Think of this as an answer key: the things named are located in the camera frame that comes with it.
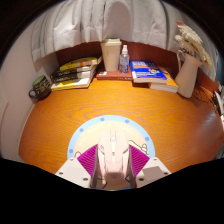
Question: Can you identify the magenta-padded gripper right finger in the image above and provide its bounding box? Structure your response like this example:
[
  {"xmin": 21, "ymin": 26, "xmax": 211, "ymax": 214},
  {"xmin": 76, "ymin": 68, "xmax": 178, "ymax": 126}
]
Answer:
[{"xmin": 128, "ymin": 144, "xmax": 172, "ymax": 189}]

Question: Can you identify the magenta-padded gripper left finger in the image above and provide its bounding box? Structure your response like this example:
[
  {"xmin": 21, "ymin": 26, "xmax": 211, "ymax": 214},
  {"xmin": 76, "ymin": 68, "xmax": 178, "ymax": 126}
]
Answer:
[{"xmin": 54, "ymin": 143, "xmax": 99, "ymax": 188}]

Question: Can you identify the pink computer mouse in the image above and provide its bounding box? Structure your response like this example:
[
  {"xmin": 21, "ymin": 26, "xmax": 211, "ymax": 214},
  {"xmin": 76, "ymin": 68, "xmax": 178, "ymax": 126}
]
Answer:
[{"xmin": 90, "ymin": 128, "xmax": 137, "ymax": 190}]

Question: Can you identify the round cartoon-print mouse pad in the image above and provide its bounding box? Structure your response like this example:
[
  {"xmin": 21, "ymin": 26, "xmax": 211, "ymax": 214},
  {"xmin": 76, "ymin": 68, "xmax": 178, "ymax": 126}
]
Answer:
[{"xmin": 67, "ymin": 114, "xmax": 156, "ymax": 168}]

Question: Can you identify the orange book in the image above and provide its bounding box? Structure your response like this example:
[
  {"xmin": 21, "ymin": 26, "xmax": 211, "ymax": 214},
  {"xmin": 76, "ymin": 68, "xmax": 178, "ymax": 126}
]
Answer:
[{"xmin": 148, "ymin": 66, "xmax": 180, "ymax": 94}]

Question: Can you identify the black book with yellow lettering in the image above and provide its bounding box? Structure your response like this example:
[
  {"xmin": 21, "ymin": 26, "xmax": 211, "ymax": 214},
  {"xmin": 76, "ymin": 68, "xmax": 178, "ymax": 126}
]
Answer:
[{"xmin": 49, "ymin": 70, "xmax": 96, "ymax": 84}]

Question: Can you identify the dark mug with green inside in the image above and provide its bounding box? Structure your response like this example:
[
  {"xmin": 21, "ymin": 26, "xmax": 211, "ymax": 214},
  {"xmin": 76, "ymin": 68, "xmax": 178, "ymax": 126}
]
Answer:
[{"xmin": 28, "ymin": 75, "xmax": 52, "ymax": 101}]

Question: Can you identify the red book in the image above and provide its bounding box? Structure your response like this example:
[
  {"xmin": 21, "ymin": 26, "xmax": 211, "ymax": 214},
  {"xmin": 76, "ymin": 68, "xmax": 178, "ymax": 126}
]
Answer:
[{"xmin": 95, "ymin": 69, "xmax": 134, "ymax": 82}]

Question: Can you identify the blue book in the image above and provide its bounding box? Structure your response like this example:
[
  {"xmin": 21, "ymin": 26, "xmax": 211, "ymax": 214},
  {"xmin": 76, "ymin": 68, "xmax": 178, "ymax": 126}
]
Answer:
[{"xmin": 129, "ymin": 60, "xmax": 168, "ymax": 84}]

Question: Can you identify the thin black book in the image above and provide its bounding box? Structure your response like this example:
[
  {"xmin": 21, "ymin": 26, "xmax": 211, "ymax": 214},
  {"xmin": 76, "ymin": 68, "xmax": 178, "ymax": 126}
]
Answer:
[{"xmin": 50, "ymin": 64, "xmax": 98, "ymax": 80}]

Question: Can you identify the white laptop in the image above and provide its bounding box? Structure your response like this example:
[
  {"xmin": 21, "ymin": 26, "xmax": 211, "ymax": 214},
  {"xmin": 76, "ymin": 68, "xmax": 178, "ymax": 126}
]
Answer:
[{"xmin": 217, "ymin": 90, "xmax": 224, "ymax": 133}]

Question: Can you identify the cream pitcher vase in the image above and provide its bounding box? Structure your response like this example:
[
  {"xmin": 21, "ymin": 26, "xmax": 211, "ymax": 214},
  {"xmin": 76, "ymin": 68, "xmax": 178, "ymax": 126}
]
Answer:
[{"xmin": 174, "ymin": 49, "xmax": 204, "ymax": 99}]

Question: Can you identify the yellow-covered book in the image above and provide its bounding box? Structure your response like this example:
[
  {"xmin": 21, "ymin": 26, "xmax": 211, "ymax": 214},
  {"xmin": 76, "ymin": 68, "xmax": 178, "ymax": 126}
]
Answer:
[{"xmin": 59, "ymin": 55, "xmax": 103, "ymax": 72}]

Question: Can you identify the clear spray bottle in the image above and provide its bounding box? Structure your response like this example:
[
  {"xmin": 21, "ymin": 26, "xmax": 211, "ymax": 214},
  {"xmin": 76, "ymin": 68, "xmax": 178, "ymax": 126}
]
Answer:
[{"xmin": 118, "ymin": 44, "xmax": 130, "ymax": 74}]

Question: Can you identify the cream tumbler with lid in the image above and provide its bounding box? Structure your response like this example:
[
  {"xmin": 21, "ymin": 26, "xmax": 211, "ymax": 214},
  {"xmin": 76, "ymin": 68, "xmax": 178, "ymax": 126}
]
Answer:
[{"xmin": 100, "ymin": 38, "xmax": 123, "ymax": 72}]

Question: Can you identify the bunch of pale flowers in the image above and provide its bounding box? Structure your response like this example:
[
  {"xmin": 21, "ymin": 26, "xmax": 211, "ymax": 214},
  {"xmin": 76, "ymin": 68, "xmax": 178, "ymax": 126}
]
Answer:
[{"xmin": 174, "ymin": 20, "xmax": 213, "ymax": 69}]

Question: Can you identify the white curtain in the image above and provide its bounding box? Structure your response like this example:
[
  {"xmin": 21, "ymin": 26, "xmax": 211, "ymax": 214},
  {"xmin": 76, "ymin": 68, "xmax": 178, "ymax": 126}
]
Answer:
[{"xmin": 31, "ymin": 0, "xmax": 219, "ymax": 81}]

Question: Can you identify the black cable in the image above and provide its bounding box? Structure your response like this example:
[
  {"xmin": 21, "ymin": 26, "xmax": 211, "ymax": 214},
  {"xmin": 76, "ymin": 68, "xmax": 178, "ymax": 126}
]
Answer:
[{"xmin": 193, "ymin": 83, "xmax": 221, "ymax": 111}]

